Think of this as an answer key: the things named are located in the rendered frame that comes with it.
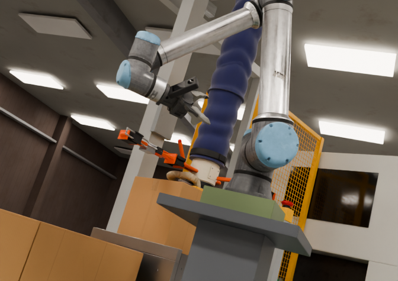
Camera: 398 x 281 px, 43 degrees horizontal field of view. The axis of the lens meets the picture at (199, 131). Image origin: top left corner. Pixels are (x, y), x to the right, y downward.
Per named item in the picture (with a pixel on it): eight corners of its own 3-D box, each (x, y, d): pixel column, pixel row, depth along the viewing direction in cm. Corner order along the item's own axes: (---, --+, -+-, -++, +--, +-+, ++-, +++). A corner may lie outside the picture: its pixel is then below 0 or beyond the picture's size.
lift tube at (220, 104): (204, 167, 315) (245, 25, 343) (231, 170, 300) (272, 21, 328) (181, 155, 300) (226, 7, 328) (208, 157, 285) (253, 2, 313)
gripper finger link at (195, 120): (203, 132, 185) (186, 114, 186) (212, 122, 181) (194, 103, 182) (199, 134, 182) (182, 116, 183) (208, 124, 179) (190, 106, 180)
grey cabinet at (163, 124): (166, 140, 409) (176, 107, 417) (170, 140, 405) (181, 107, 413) (149, 131, 395) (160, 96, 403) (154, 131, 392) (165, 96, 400)
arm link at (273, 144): (283, 174, 186) (290, -8, 203) (300, 167, 169) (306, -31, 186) (243, 170, 184) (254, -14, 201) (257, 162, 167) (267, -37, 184)
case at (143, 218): (183, 265, 318) (200, 205, 329) (231, 279, 291) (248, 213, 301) (112, 244, 278) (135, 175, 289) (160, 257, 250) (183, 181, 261)
